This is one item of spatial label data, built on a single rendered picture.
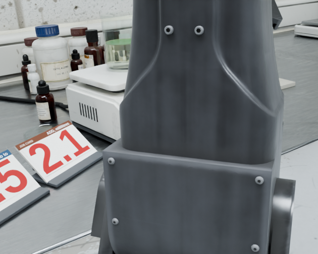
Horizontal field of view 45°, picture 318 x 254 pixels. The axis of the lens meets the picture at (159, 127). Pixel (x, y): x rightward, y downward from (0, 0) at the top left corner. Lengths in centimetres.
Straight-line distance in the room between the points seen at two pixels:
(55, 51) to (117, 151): 68
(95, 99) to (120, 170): 39
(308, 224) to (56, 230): 23
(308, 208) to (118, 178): 28
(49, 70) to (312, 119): 52
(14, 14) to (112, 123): 54
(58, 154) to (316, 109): 41
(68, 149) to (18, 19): 56
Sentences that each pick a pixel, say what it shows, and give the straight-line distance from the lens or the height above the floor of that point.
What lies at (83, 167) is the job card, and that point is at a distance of 48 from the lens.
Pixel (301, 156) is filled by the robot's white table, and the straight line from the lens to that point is 51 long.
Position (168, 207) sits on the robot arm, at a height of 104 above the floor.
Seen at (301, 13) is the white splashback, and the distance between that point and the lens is 152.
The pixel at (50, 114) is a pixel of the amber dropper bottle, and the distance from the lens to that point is 65.
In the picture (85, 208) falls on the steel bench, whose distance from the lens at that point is 41.
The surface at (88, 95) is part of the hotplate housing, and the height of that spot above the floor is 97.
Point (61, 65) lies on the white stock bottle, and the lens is 83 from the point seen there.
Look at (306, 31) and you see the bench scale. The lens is 134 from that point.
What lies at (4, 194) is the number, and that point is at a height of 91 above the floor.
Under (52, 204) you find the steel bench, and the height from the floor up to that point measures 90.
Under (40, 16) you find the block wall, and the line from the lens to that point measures 101.
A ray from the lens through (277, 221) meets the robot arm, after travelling 16.
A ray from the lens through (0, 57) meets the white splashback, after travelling 95.
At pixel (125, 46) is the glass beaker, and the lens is 56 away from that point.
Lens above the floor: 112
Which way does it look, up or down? 22 degrees down
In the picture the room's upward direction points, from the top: 3 degrees counter-clockwise
